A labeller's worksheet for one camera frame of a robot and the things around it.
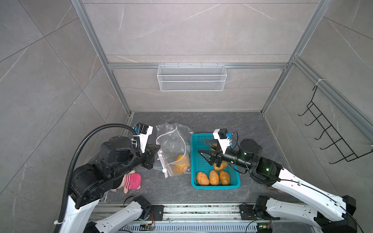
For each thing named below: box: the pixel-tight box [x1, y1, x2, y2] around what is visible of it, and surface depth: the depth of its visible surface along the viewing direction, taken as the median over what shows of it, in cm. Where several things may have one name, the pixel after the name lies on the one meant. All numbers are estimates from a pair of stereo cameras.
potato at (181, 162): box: [172, 154, 189, 174], surface depth 67 cm
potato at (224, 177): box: [219, 169, 231, 185], surface depth 83 cm
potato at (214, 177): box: [209, 169, 220, 185], surface depth 82 cm
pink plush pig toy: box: [110, 169, 142, 195], surface depth 81 cm
